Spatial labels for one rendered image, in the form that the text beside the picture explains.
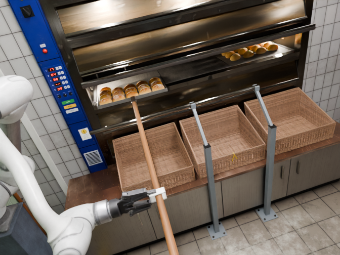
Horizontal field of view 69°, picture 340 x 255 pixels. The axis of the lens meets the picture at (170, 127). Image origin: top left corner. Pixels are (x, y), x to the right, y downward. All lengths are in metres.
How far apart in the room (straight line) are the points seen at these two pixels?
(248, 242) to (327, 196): 0.88
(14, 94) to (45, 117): 0.98
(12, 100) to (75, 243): 0.58
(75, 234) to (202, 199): 1.30
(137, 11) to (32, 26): 0.67
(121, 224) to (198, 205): 0.62
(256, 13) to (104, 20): 1.13
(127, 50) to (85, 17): 0.34
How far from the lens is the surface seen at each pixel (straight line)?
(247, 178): 2.10
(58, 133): 2.16
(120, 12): 1.84
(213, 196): 1.98
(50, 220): 0.95
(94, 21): 1.83
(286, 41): 2.62
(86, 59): 1.90
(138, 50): 1.89
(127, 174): 2.15
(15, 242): 1.65
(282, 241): 2.37
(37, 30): 1.86
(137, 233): 2.16
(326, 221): 2.56
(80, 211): 1.07
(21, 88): 1.16
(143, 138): 1.39
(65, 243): 0.92
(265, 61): 2.31
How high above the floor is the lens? 1.98
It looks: 33 degrees down
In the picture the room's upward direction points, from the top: 12 degrees counter-clockwise
